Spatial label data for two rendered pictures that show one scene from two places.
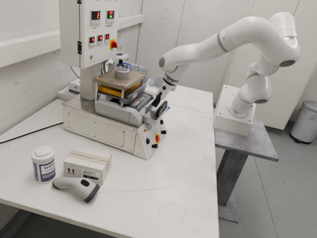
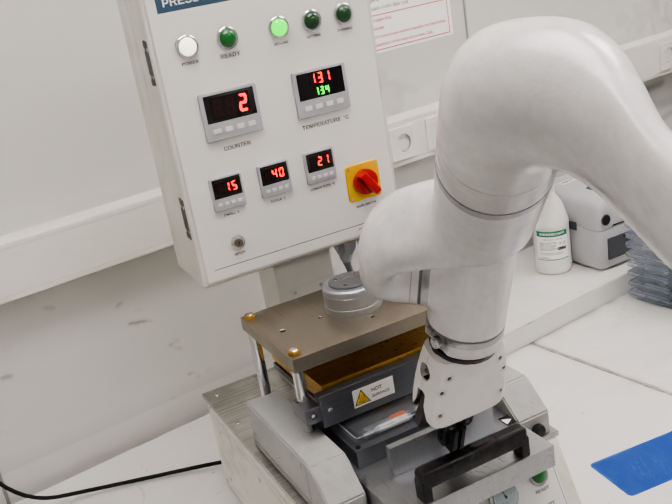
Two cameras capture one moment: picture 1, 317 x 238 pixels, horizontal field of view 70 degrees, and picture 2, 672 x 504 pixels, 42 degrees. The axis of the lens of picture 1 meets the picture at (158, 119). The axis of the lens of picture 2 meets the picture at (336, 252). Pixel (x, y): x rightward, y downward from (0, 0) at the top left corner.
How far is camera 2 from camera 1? 0.79 m
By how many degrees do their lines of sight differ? 48
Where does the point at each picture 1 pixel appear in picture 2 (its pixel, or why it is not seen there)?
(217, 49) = (449, 210)
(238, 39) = (461, 160)
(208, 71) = not seen: outside the picture
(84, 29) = (182, 161)
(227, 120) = not seen: outside the picture
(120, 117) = (294, 476)
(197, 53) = (427, 226)
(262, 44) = (577, 173)
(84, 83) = not seen: hidden behind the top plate
